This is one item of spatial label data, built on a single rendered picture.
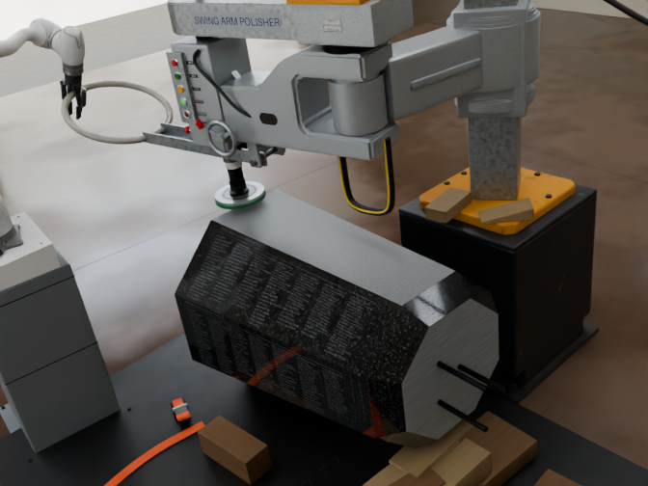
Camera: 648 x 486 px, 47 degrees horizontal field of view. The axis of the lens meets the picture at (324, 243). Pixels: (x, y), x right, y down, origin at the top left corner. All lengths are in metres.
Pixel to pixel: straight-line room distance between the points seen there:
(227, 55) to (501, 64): 1.02
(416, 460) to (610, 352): 1.21
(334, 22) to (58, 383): 1.93
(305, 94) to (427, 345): 0.97
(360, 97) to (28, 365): 1.77
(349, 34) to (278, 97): 0.43
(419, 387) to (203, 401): 1.30
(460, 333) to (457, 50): 0.99
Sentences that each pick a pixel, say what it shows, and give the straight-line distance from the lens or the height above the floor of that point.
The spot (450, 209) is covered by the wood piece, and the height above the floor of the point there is 0.82.
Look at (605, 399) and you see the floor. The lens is 3.34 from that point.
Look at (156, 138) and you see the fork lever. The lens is 3.31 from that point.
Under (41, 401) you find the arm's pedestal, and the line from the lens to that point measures 3.43.
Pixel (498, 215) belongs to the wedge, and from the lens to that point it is 2.96.
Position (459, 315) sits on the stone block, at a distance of 2.49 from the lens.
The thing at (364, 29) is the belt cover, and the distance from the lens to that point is 2.36.
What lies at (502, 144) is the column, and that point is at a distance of 3.03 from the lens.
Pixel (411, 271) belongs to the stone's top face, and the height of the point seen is 0.85.
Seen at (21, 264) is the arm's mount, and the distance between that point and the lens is 3.13.
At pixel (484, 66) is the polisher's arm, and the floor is 1.37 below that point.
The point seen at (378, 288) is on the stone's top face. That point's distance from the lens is 2.47.
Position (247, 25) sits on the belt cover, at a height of 1.65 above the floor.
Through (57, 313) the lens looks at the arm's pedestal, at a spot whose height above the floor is 0.61.
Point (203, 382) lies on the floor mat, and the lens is 3.59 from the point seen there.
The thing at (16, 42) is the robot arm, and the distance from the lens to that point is 3.34.
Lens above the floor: 2.20
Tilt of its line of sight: 29 degrees down
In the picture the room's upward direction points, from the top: 9 degrees counter-clockwise
